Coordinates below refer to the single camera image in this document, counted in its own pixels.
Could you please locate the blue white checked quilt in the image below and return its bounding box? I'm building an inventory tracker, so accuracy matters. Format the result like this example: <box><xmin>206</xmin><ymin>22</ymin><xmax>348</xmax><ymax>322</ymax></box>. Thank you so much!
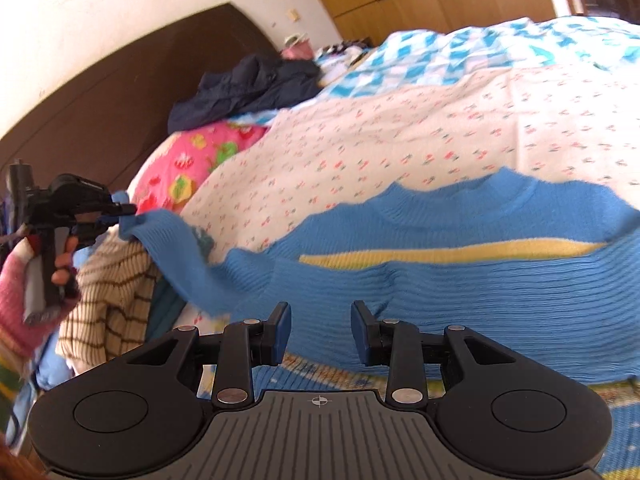
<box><xmin>227</xmin><ymin>12</ymin><xmax>640</xmax><ymax>127</ymax></box>

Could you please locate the pink basket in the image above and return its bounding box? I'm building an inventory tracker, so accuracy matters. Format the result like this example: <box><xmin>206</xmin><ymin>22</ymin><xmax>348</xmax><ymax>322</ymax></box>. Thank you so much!
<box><xmin>280</xmin><ymin>32</ymin><xmax>317</xmax><ymax>62</ymax></box>

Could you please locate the teal cloth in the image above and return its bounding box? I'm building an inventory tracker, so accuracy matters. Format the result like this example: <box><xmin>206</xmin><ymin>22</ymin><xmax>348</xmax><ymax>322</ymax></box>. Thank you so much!
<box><xmin>144</xmin><ymin>274</ymin><xmax>187</xmax><ymax>342</ymax></box>

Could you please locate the beige striped sweater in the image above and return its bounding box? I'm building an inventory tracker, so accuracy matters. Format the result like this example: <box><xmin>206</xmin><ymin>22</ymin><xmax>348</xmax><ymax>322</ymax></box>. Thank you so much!
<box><xmin>54</xmin><ymin>234</ymin><xmax>162</xmax><ymax>377</ymax></box>

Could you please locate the dark brown headboard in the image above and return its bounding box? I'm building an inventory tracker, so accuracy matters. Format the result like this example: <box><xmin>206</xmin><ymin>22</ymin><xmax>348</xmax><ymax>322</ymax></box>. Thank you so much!
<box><xmin>0</xmin><ymin>2</ymin><xmax>282</xmax><ymax>202</ymax></box>

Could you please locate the person's left hand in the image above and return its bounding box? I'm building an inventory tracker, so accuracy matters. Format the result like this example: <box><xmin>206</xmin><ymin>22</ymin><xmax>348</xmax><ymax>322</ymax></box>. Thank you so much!
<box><xmin>51</xmin><ymin>236</ymin><xmax>82</xmax><ymax>303</ymax></box>

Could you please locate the blue patterned blanket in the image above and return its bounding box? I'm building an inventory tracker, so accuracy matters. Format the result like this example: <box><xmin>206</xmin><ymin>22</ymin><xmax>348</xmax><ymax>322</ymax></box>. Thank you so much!
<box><xmin>199</xmin><ymin>352</ymin><xmax>640</xmax><ymax>480</ymax></box>

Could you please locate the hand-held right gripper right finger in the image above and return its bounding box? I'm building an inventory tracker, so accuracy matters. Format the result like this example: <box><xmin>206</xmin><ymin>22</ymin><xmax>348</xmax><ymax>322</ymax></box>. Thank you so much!
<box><xmin>351</xmin><ymin>300</ymin><xmax>519</xmax><ymax>407</ymax></box>

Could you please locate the person's left forearm pink sleeve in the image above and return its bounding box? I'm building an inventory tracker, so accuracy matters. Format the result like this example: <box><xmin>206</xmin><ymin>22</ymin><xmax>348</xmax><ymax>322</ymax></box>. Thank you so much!
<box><xmin>0</xmin><ymin>237</ymin><xmax>68</xmax><ymax>363</ymax></box>

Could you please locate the dark navy jacket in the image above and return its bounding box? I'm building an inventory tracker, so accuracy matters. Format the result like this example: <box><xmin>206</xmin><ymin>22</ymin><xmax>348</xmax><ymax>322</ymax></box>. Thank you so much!
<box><xmin>167</xmin><ymin>53</ymin><xmax>327</xmax><ymax>134</ymax></box>

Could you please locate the black white cloth item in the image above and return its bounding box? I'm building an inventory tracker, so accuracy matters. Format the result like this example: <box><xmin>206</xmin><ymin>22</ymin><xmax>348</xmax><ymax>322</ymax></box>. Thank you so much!
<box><xmin>317</xmin><ymin>39</ymin><xmax>374</xmax><ymax>62</ymax></box>

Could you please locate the blue knit sweater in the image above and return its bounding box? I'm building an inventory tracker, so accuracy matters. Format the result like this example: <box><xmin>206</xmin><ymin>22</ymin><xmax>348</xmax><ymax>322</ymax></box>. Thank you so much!
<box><xmin>112</xmin><ymin>166</ymin><xmax>640</xmax><ymax>387</ymax></box>

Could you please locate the pink fruit print sheet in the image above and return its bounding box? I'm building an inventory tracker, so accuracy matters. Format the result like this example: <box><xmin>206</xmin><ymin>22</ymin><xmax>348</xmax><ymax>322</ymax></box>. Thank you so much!
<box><xmin>131</xmin><ymin>119</ymin><xmax>272</xmax><ymax>217</ymax></box>

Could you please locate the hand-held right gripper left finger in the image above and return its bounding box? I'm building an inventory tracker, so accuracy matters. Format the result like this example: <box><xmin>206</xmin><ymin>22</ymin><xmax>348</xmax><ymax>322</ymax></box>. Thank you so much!
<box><xmin>122</xmin><ymin>302</ymin><xmax>293</xmax><ymax>409</ymax></box>

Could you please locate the cherry print bed sheet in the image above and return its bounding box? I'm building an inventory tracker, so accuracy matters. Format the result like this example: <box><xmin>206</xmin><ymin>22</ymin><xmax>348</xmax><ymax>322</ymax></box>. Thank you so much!
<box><xmin>182</xmin><ymin>61</ymin><xmax>640</xmax><ymax>262</ymax></box>

